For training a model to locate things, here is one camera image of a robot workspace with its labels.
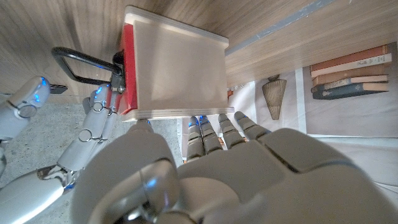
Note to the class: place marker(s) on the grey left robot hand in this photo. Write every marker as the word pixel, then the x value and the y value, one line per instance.
pixel 248 186

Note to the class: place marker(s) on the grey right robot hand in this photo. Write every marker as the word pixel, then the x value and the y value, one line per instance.
pixel 90 130

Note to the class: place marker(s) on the light wooden box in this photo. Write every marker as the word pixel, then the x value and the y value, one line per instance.
pixel 180 68

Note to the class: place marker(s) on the black wallet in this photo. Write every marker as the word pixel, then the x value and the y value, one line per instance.
pixel 58 89

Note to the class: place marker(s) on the printed bookshelf backdrop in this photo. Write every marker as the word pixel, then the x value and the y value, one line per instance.
pixel 342 115

